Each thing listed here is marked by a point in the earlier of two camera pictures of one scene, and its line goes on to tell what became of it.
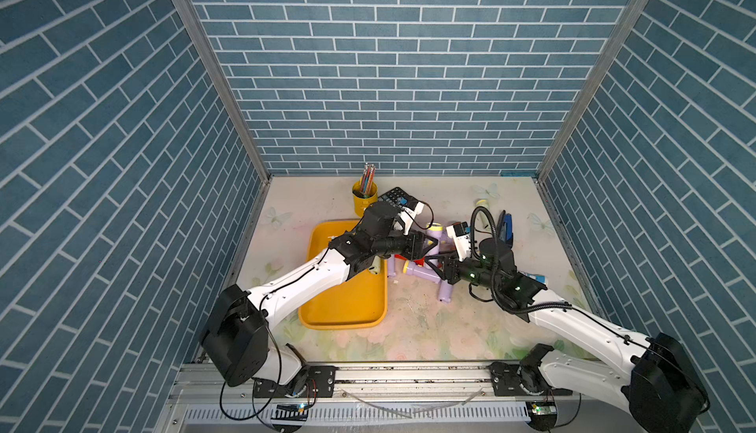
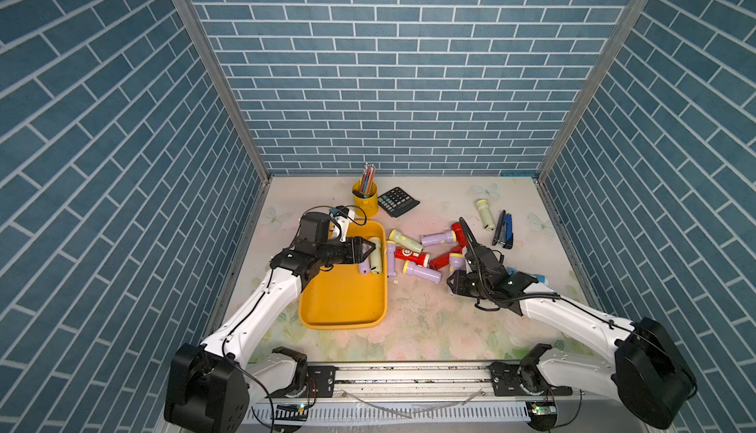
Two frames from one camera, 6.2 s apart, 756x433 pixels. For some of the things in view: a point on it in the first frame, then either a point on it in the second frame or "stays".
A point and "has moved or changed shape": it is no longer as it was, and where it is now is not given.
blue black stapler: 506,229 stays
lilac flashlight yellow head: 411,268 stays
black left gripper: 412,243 → 352,246
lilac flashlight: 445,291 has moved or changed shape
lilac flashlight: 391,267 stays
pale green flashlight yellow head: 376,265 stays
